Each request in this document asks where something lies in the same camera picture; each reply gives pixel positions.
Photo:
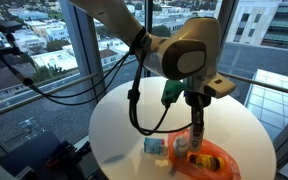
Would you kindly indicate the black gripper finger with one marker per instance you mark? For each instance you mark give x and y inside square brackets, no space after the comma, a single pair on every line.
[201,118]
[194,117]

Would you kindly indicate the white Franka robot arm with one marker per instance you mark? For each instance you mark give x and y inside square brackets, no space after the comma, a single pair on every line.
[184,43]

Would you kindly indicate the white capped bottle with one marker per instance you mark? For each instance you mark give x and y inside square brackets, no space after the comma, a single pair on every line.
[180,146]

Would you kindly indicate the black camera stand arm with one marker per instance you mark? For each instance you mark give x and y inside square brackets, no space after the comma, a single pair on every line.
[0,51]

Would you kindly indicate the yellow bottle black cap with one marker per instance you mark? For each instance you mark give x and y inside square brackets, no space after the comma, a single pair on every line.
[205,162]

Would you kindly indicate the small blue box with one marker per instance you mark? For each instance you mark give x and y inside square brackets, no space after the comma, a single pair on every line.
[154,145]

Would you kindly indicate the black external camera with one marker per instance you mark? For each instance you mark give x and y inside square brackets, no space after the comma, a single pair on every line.
[8,26]

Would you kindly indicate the grey horizontal window rail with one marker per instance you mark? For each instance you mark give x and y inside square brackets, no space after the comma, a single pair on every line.
[267,85]
[27,100]

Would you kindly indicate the orange plastic bag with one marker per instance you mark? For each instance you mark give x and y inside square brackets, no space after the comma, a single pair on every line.
[217,150]

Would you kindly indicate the black equipment orange accents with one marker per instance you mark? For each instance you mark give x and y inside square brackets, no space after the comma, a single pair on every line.
[64,161]

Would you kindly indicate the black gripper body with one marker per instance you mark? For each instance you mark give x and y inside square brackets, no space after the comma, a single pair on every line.
[197,99]

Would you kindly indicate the dark blue seat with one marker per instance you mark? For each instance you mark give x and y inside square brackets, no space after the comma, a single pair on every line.
[30,153]

